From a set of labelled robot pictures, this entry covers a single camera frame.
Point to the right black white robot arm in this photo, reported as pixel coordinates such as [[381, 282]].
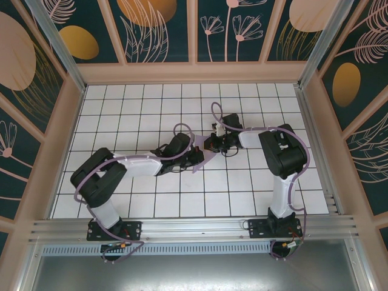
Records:
[[282, 151]]

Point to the purple square paper sheet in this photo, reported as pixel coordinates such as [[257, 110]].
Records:
[[200, 166]]

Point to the aluminium corner post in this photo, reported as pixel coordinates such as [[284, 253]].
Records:
[[54, 39], [324, 39]]

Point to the small circuit board with connector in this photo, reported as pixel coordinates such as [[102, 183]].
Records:
[[116, 246], [289, 245]]

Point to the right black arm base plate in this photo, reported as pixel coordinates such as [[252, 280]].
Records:
[[257, 230]]

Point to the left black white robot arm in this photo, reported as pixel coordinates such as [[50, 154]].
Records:
[[100, 179]]

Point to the aluminium side rail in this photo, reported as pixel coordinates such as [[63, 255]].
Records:
[[315, 145]]

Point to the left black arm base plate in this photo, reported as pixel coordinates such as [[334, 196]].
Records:
[[133, 227]]

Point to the grey metal sheet panel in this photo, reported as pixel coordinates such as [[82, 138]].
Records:
[[194, 272]]

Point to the long aluminium mounting rail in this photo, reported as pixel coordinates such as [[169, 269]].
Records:
[[194, 227]]

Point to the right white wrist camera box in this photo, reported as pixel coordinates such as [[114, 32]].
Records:
[[217, 128]]

